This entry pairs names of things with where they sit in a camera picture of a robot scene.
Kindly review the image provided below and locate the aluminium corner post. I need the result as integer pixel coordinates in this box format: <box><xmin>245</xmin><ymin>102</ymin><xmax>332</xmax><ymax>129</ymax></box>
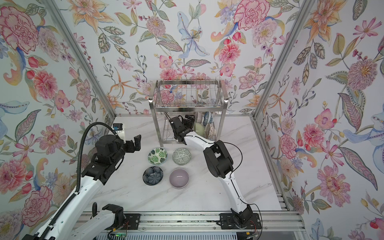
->
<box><xmin>253</xmin><ymin>0</ymin><xmax>314</xmax><ymax>120</ymax></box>
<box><xmin>43</xmin><ymin>1</ymin><xmax>117</xmax><ymax>119</ymax></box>

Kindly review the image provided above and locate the right aluminium corner post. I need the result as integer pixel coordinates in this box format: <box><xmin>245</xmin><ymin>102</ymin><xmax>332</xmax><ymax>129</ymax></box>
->
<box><xmin>253</xmin><ymin>0</ymin><xmax>314</xmax><ymax>120</ymax></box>

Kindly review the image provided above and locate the dark blue flower bowl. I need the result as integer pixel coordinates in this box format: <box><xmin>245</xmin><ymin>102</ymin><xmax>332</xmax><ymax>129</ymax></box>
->
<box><xmin>143</xmin><ymin>166</ymin><xmax>164</xmax><ymax>186</ymax></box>

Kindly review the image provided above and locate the lilac plain bowl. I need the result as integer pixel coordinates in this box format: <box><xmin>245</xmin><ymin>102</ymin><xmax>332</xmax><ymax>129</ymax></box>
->
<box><xmin>169</xmin><ymin>169</ymin><xmax>190</xmax><ymax>189</ymax></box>

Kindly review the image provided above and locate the green white patterned bowl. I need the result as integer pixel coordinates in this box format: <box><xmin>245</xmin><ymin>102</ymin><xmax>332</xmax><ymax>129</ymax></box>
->
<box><xmin>172</xmin><ymin>148</ymin><xmax>192</xmax><ymax>166</ymax></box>

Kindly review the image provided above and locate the steel two-tier dish rack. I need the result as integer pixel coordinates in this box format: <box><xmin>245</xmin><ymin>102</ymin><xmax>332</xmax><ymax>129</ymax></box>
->
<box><xmin>149</xmin><ymin>80</ymin><xmax>230</xmax><ymax>147</ymax></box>

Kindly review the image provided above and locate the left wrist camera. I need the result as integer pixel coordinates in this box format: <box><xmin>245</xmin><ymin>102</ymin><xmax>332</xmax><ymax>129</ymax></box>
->
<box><xmin>113</xmin><ymin>123</ymin><xmax>126</xmax><ymax>141</ymax></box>

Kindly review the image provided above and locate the brown white patterned bowl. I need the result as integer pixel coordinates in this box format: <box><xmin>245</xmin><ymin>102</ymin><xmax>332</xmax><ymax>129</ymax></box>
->
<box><xmin>205</xmin><ymin>123</ymin><xmax>216</xmax><ymax>140</ymax></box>

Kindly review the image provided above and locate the green leaf pattern bowl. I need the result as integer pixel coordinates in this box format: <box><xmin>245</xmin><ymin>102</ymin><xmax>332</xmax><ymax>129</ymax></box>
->
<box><xmin>148</xmin><ymin>147</ymin><xmax>168</xmax><ymax>165</ymax></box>

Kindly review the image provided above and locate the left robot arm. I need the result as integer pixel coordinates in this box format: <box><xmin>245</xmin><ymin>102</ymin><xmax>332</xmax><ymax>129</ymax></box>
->
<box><xmin>23</xmin><ymin>135</ymin><xmax>142</xmax><ymax>240</ymax></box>

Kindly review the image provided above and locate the black corrugated cable conduit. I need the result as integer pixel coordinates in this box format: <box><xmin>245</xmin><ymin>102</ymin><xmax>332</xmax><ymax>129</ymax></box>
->
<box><xmin>32</xmin><ymin>121</ymin><xmax>118</xmax><ymax>240</ymax></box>

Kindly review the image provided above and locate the blue floral bowl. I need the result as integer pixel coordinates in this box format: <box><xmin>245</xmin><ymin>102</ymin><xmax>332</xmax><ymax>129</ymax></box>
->
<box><xmin>203</xmin><ymin>112</ymin><xmax>214</xmax><ymax>126</ymax></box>

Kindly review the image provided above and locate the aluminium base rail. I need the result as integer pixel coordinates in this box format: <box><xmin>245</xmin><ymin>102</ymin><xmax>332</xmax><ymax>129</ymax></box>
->
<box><xmin>125</xmin><ymin>211</ymin><xmax>305</xmax><ymax>233</ymax></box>

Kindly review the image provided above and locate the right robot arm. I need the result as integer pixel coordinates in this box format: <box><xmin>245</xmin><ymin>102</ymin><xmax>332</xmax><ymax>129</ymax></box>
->
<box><xmin>165</xmin><ymin>114</ymin><xmax>263</xmax><ymax>231</ymax></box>

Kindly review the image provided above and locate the left aluminium corner post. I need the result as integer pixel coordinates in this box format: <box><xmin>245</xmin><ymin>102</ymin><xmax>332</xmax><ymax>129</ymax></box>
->
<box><xmin>43</xmin><ymin>1</ymin><xmax>117</xmax><ymax>119</ymax></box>

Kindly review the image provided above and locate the purple ribbed bowl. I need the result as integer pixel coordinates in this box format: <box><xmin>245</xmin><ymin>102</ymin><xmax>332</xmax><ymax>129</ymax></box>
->
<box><xmin>195</xmin><ymin>112</ymin><xmax>204</xmax><ymax>124</ymax></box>

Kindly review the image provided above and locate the light green bowl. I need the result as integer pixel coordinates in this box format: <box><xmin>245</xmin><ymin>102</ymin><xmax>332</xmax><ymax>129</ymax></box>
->
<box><xmin>195</xmin><ymin>123</ymin><xmax>205</xmax><ymax>138</ymax></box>

